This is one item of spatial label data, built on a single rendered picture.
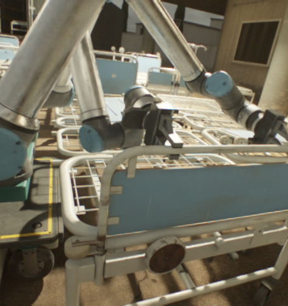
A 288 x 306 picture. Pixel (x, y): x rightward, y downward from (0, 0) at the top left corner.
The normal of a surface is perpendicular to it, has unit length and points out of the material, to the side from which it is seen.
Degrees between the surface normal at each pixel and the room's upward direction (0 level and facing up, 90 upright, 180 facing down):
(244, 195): 90
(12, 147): 95
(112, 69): 90
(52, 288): 0
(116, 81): 90
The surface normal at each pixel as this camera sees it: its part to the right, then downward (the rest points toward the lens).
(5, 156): 0.39, 0.48
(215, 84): -0.63, -0.42
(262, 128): -0.93, 0.02
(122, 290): 0.13, -0.91
